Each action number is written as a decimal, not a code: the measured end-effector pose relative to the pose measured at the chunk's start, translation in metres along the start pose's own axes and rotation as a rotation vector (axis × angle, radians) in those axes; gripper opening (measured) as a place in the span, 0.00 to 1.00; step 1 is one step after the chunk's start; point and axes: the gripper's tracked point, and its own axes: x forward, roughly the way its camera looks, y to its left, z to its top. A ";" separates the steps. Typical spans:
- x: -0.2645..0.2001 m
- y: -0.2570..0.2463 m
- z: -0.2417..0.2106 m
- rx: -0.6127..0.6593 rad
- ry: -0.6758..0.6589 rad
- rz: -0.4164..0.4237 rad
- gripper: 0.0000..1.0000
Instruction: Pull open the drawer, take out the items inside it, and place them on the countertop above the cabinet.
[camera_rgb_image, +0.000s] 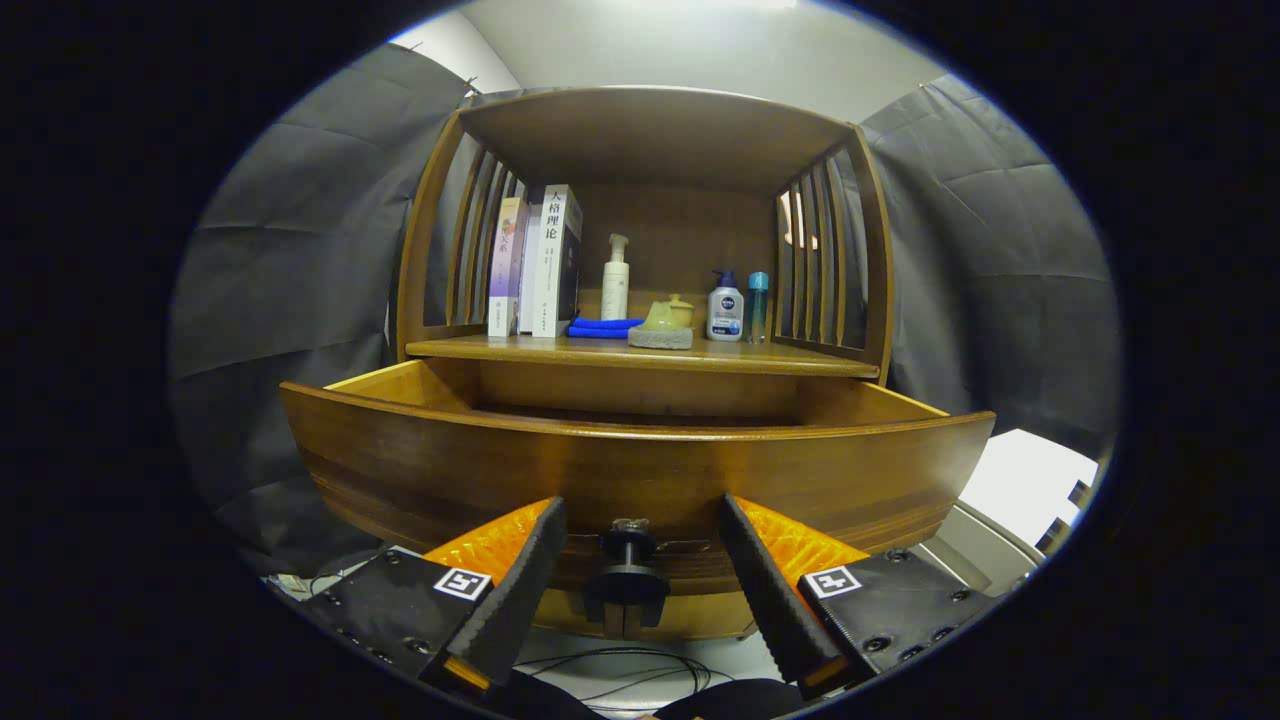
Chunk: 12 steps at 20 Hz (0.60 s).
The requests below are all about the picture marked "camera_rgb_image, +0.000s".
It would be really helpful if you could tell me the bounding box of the white blue-capped pump bottle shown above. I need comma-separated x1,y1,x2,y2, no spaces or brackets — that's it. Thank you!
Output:
706,270,746,343

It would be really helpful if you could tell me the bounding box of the grey metal frame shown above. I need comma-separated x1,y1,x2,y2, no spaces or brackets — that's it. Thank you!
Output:
910,500,1049,596

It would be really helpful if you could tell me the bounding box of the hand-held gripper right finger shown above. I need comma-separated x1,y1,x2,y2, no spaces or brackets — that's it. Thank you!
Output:
720,493,999,703

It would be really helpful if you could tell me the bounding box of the thin white book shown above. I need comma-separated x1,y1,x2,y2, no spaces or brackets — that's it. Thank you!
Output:
517,205,544,334

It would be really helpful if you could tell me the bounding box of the black floor cable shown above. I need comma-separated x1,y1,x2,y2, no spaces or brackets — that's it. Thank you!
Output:
510,646,713,713

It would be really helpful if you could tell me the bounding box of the tall white pump bottle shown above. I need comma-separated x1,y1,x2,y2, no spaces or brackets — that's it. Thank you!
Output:
601,234,632,322

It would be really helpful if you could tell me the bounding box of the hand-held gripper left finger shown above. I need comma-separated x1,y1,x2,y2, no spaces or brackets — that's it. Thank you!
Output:
300,496,570,701

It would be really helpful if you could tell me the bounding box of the brown wooden drawer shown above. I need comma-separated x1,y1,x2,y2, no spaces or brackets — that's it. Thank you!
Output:
280,358,997,641

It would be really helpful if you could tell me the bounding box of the black drawer knob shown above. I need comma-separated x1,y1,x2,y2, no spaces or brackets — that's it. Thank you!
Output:
583,518,673,639

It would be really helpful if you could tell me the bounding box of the thick white book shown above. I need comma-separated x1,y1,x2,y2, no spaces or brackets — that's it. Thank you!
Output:
531,184,584,339

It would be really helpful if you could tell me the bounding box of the brown wooden cabinet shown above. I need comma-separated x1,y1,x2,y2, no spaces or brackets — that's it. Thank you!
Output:
395,85,896,643

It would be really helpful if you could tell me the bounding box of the wooden countertop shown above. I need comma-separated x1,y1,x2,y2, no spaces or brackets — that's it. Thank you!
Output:
405,330,883,379

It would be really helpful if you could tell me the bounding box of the purple book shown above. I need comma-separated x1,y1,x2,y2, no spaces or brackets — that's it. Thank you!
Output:
487,196,529,338

